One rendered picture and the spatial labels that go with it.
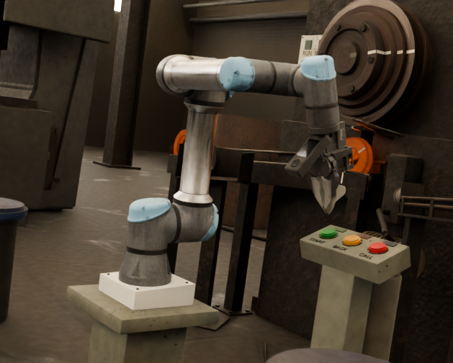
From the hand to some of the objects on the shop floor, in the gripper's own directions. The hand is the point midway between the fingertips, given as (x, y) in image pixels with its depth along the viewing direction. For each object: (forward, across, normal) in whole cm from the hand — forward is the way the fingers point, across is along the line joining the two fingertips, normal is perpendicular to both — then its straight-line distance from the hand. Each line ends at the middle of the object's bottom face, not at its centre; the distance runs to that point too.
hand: (325, 209), depth 159 cm
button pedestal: (+63, -8, +20) cm, 67 cm away
